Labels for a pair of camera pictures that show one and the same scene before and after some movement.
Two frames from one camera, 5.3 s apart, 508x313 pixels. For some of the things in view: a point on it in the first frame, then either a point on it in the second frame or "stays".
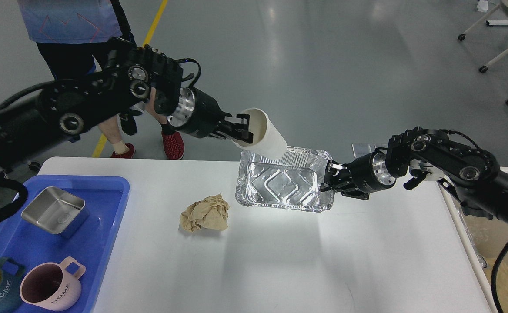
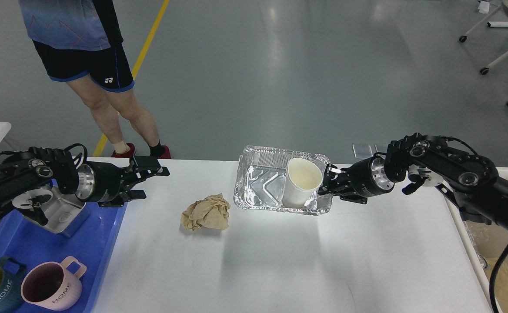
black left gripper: [200, 114] → [99, 182]
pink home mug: [50, 286] stays
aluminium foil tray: [292, 183] stays
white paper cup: [268, 141] → [303, 177]
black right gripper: [357, 178] stays
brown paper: [210, 212] stays
